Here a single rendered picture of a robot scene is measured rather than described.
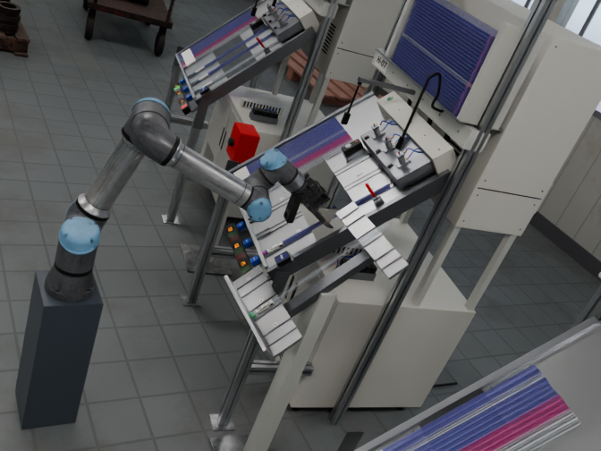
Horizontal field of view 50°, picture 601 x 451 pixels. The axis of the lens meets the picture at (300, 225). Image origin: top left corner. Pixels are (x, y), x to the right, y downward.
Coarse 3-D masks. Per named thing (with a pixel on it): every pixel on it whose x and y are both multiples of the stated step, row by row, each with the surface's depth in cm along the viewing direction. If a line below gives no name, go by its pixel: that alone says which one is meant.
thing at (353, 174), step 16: (352, 112) 271; (368, 112) 266; (352, 128) 262; (368, 128) 258; (336, 160) 251; (352, 160) 247; (368, 160) 243; (336, 176) 244; (352, 176) 240; (368, 176) 237; (384, 176) 233; (432, 176) 223; (352, 192) 234; (368, 192) 230; (384, 192) 227; (400, 192) 224; (368, 208) 224
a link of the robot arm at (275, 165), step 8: (272, 152) 206; (280, 152) 207; (264, 160) 206; (272, 160) 204; (280, 160) 205; (288, 160) 209; (264, 168) 207; (272, 168) 205; (280, 168) 206; (288, 168) 208; (296, 168) 212; (272, 176) 207; (280, 176) 208; (288, 176) 209
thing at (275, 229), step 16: (272, 192) 253; (288, 192) 249; (272, 208) 246; (256, 224) 243; (272, 224) 240; (288, 224) 236; (304, 224) 232; (272, 240) 233; (304, 240) 226; (272, 256) 227
